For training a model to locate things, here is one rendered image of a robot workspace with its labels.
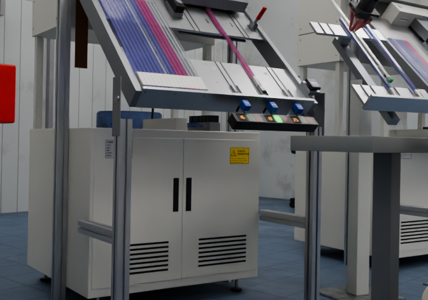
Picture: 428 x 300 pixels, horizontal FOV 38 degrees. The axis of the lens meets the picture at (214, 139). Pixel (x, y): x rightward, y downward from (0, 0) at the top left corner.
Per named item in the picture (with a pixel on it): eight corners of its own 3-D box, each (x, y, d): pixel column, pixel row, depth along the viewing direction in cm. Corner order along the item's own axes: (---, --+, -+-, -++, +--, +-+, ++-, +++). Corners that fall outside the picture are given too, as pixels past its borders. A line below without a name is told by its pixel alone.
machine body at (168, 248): (258, 292, 241) (260, 132, 241) (87, 318, 202) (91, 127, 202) (173, 263, 295) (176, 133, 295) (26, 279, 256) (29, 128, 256)
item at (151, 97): (305, 116, 217) (315, 100, 213) (135, 107, 180) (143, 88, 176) (303, 114, 218) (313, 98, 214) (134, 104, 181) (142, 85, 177)
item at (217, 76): (307, 108, 216) (311, 101, 214) (136, 97, 180) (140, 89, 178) (282, 74, 228) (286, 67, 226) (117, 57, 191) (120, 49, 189)
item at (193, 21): (258, 50, 240) (263, 39, 237) (99, 30, 203) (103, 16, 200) (223, 2, 260) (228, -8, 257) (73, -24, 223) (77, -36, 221)
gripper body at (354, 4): (347, 5, 220) (357, -13, 216) (369, 9, 225) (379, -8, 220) (355, 16, 216) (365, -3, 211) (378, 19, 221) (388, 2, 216)
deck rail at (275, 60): (309, 116, 218) (318, 103, 215) (305, 116, 217) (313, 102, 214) (227, 3, 261) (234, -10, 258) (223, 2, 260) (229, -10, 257)
